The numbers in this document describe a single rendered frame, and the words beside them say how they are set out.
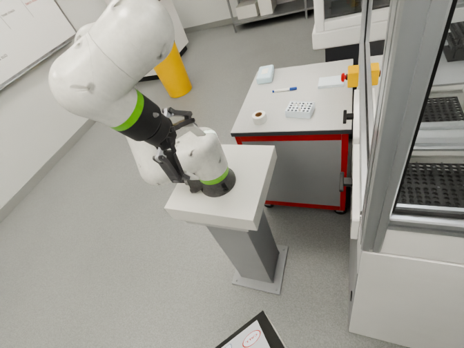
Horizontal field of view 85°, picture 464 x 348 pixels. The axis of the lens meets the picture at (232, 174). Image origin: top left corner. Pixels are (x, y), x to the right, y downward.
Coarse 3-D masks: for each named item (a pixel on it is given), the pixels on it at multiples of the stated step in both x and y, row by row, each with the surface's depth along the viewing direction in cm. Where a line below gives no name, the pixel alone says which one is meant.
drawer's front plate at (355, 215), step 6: (354, 144) 83; (354, 150) 81; (354, 156) 80; (354, 162) 78; (354, 168) 77; (354, 174) 75; (354, 180) 74; (354, 186) 73; (354, 192) 72; (354, 198) 70; (354, 204) 69; (354, 210) 68; (354, 216) 67; (354, 222) 67; (354, 228) 69; (354, 234) 71
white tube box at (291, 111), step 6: (300, 102) 128; (306, 102) 127; (312, 102) 125; (288, 108) 128; (294, 108) 126; (306, 108) 124; (312, 108) 124; (288, 114) 127; (294, 114) 126; (300, 114) 124; (306, 114) 122
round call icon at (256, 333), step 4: (256, 328) 50; (252, 332) 50; (256, 332) 49; (260, 332) 48; (248, 336) 49; (252, 336) 48; (256, 336) 47; (260, 336) 47; (240, 340) 50; (244, 340) 49; (248, 340) 48; (252, 340) 47; (256, 340) 46; (244, 344) 48; (248, 344) 47; (252, 344) 46
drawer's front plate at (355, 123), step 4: (356, 92) 100; (356, 96) 98; (356, 100) 97; (356, 104) 95; (356, 108) 94; (356, 112) 93; (356, 116) 91; (356, 120) 90; (356, 124) 88; (356, 128) 87; (356, 132) 86; (356, 136) 85; (352, 140) 98; (356, 140) 85; (352, 144) 96; (352, 148) 94; (352, 152) 92; (352, 156) 91
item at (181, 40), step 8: (104, 0) 359; (160, 0) 383; (168, 0) 404; (168, 8) 405; (176, 16) 423; (176, 24) 424; (176, 32) 425; (184, 32) 446; (176, 40) 426; (184, 40) 447; (184, 48) 456; (152, 72) 397; (144, 80) 420
